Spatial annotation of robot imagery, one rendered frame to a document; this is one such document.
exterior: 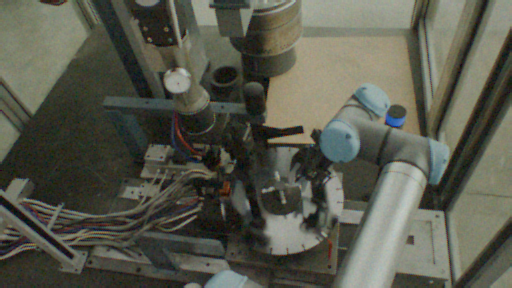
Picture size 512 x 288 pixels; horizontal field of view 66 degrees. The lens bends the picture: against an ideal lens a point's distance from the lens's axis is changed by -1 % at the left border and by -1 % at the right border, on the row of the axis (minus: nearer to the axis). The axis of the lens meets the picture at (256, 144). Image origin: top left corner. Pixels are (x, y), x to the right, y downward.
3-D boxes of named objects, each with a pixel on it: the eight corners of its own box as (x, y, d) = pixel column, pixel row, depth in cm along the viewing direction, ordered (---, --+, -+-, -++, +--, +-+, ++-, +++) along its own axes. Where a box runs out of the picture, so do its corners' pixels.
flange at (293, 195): (269, 220, 103) (268, 215, 101) (255, 186, 110) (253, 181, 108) (308, 205, 104) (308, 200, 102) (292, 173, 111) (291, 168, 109)
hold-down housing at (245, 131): (260, 171, 98) (250, 117, 82) (254, 187, 95) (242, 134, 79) (239, 166, 100) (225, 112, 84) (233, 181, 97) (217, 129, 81)
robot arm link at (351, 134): (380, 142, 67) (395, 115, 75) (318, 122, 71) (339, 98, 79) (370, 178, 72) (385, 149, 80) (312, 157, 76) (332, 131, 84)
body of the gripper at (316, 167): (292, 178, 94) (319, 148, 86) (296, 153, 100) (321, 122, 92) (319, 191, 95) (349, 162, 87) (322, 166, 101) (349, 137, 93)
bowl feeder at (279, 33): (308, 39, 178) (307, -38, 149) (300, 88, 160) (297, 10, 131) (241, 38, 184) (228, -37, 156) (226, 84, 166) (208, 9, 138)
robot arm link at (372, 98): (355, 89, 77) (367, 74, 83) (324, 125, 84) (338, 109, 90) (387, 115, 76) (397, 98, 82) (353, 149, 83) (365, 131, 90)
